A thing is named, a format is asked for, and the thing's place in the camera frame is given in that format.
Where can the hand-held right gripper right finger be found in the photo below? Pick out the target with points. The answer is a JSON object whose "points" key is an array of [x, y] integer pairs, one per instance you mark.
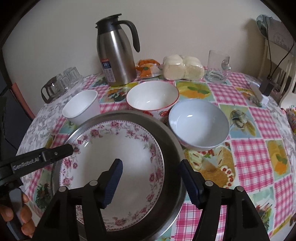
{"points": [[190, 185]]}

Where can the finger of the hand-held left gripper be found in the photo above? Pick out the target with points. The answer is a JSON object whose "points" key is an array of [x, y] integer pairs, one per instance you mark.
{"points": [[57, 152]]}

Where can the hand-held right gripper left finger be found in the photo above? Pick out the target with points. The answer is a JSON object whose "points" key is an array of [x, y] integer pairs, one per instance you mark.
{"points": [[114, 183]]}

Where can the pink floral round plate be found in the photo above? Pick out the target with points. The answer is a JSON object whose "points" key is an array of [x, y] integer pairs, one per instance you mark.
{"points": [[138, 162]]}

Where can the stainless steel pan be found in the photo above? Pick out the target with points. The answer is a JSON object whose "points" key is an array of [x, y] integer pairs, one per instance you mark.
{"points": [[170, 148]]}

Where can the light blue bowl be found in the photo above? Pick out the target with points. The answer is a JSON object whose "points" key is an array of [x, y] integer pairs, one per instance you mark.
{"points": [[198, 122]]}

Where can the strawberry print bowl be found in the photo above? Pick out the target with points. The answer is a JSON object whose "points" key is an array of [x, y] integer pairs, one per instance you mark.
{"points": [[150, 97]]}

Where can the person's left hand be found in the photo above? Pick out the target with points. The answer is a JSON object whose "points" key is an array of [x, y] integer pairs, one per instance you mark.
{"points": [[25, 208]]}

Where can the grey floral tablecloth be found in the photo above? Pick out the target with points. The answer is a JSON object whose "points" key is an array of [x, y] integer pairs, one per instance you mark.
{"points": [[34, 125]]}

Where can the dark chair with orange edge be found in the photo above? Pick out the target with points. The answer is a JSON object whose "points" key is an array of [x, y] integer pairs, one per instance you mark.
{"points": [[13, 115]]}

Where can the white square bowl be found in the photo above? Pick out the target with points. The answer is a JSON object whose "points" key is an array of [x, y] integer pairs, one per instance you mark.
{"points": [[81, 104]]}

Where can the glass coffee pot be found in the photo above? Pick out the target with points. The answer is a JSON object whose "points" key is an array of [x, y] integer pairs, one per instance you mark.
{"points": [[52, 89]]}

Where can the pink checked tablecloth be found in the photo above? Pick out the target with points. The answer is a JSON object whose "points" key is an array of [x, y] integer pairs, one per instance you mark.
{"points": [[252, 160]]}

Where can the stainless steel thermos jug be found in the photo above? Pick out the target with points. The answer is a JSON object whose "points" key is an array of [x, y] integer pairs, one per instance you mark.
{"points": [[115, 53]]}

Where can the orange snack packet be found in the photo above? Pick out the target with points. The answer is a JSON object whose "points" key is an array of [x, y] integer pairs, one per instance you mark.
{"points": [[145, 69]]}

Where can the bag of steamed buns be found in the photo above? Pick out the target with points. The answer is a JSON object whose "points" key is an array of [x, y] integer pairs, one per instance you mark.
{"points": [[182, 67]]}

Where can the clear glass mug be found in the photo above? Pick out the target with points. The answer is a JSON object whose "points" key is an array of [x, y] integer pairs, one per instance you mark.
{"points": [[215, 67]]}

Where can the colourful candy packets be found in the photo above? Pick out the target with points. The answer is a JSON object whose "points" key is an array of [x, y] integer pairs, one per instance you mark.
{"points": [[292, 118]]}

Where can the black charger box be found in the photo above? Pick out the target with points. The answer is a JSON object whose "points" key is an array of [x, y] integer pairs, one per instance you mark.
{"points": [[267, 87]]}

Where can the white wooden chair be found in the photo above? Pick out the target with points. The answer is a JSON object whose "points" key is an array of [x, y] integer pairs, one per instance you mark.
{"points": [[265, 58]]}

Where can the grey patterned cloth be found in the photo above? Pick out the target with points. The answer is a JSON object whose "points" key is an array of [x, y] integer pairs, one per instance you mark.
{"points": [[277, 32]]}

